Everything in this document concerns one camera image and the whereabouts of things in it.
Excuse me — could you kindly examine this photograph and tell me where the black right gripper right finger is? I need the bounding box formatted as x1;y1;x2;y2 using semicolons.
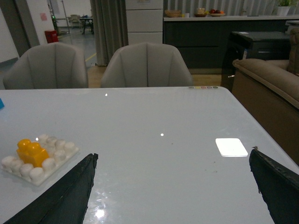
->
249;147;299;224

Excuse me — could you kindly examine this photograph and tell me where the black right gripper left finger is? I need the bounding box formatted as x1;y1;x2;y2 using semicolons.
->
5;154;98;224

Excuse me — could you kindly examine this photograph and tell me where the white studded base plate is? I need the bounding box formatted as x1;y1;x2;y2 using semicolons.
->
0;134;79;186

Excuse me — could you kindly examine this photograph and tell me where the yellow block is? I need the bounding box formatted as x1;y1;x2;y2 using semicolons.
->
16;139;49;168

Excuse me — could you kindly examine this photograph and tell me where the blue block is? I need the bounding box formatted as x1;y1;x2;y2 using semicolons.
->
0;98;5;110

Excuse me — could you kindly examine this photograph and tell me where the brown sofa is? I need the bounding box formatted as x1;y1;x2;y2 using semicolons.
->
232;28;299;163

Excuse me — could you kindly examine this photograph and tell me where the row of coloured stickers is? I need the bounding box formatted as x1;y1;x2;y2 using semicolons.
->
188;86;219;90

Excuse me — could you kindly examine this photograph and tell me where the left grey armchair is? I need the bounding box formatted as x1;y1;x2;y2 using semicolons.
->
3;42;88;90

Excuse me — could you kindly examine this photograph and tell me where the grey armchair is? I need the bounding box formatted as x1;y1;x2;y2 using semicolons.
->
3;42;88;90
101;42;193;88

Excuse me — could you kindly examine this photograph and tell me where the black side cabinet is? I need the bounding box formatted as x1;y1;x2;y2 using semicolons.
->
221;31;291;91

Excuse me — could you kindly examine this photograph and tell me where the right grey armchair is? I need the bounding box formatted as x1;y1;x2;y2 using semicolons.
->
101;42;193;88

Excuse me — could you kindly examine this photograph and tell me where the dark kitchen counter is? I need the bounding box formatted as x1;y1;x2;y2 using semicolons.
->
163;15;299;70

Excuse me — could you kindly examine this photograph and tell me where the red box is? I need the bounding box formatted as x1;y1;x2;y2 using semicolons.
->
44;30;59;43

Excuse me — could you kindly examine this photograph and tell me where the potted plant white pot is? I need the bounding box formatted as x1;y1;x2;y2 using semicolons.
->
273;0;299;16

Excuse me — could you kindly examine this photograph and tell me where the fruit plate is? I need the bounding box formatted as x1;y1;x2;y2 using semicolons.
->
209;9;226;17

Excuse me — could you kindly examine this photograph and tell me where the snack bowl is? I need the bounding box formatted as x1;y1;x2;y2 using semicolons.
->
194;8;209;17

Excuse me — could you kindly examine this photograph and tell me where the grey curtain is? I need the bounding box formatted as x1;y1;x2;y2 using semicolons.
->
90;0;128;66

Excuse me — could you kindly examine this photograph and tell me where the white drawer cabinet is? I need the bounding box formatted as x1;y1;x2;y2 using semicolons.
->
125;0;164;45

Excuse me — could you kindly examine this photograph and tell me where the wicker basket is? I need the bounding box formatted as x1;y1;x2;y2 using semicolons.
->
164;9;181;18

